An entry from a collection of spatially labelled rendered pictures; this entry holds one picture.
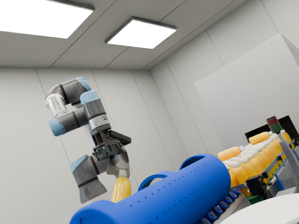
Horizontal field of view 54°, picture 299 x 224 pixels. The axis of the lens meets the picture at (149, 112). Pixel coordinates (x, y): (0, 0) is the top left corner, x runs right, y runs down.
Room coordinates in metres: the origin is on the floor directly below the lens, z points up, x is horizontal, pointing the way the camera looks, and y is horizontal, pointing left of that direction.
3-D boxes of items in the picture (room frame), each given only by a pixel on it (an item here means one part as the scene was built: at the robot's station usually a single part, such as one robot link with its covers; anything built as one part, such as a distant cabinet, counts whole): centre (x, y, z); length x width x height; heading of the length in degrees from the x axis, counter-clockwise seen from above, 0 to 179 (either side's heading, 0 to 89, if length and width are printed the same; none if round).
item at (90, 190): (1.61, 0.46, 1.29); 0.15 x 0.15 x 0.10
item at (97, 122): (1.12, 0.19, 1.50); 0.08 x 0.08 x 0.05
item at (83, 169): (1.61, 0.46, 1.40); 0.13 x 0.12 x 0.14; 106
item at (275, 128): (1.88, -0.69, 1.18); 0.06 x 0.06 x 0.05
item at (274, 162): (2.39, -0.82, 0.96); 1.60 x 0.01 x 0.03; 148
